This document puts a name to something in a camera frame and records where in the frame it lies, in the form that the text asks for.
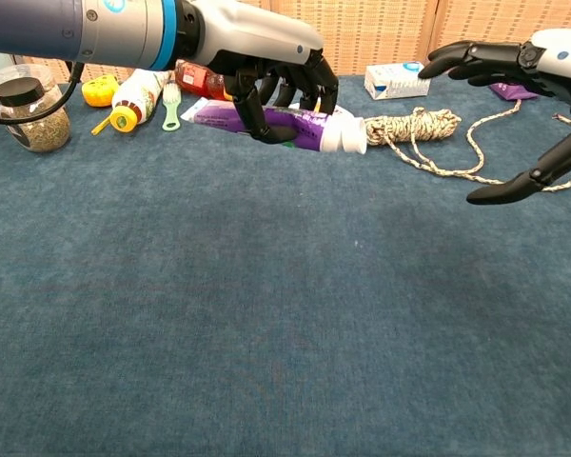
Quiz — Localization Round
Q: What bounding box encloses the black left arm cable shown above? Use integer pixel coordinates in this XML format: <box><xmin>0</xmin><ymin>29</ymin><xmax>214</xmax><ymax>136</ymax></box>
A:
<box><xmin>0</xmin><ymin>60</ymin><xmax>86</xmax><ymax>126</ymax></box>

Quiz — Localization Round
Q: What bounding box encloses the purple box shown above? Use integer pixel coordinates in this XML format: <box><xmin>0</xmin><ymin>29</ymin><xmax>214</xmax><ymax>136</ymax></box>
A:
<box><xmin>487</xmin><ymin>80</ymin><xmax>539</xmax><ymax>102</ymax></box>

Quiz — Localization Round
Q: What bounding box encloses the white squeeze bottle yellow cap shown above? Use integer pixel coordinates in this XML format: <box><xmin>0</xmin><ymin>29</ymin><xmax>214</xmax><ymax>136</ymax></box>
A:
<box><xmin>110</xmin><ymin>68</ymin><xmax>174</xmax><ymax>133</ymax></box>

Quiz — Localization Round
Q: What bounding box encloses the clear plastic jar of clips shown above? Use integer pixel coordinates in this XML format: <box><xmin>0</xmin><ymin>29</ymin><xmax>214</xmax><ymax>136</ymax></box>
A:
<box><xmin>0</xmin><ymin>63</ymin><xmax>66</xmax><ymax>109</ymax></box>

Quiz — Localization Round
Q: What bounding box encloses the white blue milk carton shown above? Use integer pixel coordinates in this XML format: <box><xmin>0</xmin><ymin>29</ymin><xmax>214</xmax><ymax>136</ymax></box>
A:
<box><xmin>364</xmin><ymin>61</ymin><xmax>433</xmax><ymax>101</ymax></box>

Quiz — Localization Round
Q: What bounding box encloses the blue table cloth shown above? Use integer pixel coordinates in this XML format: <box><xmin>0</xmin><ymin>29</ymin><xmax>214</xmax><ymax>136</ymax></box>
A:
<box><xmin>0</xmin><ymin>73</ymin><xmax>571</xmax><ymax>457</ymax></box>

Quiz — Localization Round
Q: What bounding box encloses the honey bottle yellow cap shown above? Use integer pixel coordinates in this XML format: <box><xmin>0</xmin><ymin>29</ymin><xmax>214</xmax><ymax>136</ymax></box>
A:
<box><xmin>173</xmin><ymin>59</ymin><xmax>234</xmax><ymax>102</ymax></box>

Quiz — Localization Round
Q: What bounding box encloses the beige braided rope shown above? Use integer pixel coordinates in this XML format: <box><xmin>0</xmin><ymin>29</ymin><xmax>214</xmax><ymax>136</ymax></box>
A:
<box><xmin>364</xmin><ymin>98</ymin><xmax>571</xmax><ymax>193</ymax></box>

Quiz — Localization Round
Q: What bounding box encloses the bamboo folding screen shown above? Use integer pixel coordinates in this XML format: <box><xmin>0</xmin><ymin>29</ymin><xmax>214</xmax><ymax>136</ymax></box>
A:
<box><xmin>13</xmin><ymin>0</ymin><xmax>571</xmax><ymax>82</ymax></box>

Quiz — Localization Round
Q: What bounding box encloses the small purple white tube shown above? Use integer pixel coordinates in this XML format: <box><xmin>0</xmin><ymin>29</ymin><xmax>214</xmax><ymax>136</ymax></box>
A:
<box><xmin>179</xmin><ymin>96</ymin><xmax>367</xmax><ymax>155</ymax></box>

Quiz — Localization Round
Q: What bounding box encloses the yellow tape measure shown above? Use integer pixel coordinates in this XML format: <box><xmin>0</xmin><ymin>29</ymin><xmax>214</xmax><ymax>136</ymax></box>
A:
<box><xmin>81</xmin><ymin>75</ymin><xmax>121</xmax><ymax>136</ymax></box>

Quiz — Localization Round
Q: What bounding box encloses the green brush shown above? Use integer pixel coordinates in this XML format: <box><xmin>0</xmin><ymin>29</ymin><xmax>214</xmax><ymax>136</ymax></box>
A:
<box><xmin>161</xmin><ymin>81</ymin><xmax>183</xmax><ymax>132</ymax></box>

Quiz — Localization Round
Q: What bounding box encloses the herb jar with black lid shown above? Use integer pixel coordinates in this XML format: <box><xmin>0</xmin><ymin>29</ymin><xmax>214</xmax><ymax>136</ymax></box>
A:
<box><xmin>0</xmin><ymin>76</ymin><xmax>72</xmax><ymax>153</ymax></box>

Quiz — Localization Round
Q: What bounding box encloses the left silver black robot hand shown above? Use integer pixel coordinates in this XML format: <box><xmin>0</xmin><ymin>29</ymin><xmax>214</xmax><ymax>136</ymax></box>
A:
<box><xmin>185</xmin><ymin>0</ymin><xmax>340</xmax><ymax>145</ymax></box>

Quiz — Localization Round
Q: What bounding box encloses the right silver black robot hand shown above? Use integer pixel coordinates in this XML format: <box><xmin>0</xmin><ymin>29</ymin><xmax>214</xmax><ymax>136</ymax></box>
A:
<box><xmin>417</xmin><ymin>28</ymin><xmax>571</xmax><ymax>206</ymax></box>

